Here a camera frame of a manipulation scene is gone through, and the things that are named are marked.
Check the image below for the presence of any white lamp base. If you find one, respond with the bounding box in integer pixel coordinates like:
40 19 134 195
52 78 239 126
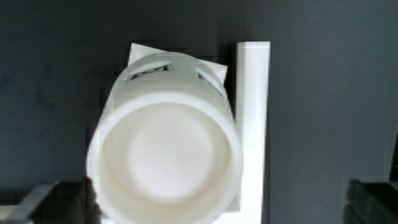
127 43 227 88

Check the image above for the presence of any white lamp shade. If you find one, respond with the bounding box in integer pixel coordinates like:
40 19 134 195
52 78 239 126
86 52 241 224

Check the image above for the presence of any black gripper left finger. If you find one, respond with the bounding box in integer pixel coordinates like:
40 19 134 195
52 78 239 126
1 178 99 224

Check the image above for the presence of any white U-shaped fence frame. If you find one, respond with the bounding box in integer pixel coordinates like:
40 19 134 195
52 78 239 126
235 41 269 224

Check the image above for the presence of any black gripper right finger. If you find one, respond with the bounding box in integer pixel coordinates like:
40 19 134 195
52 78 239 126
342 180 398 224

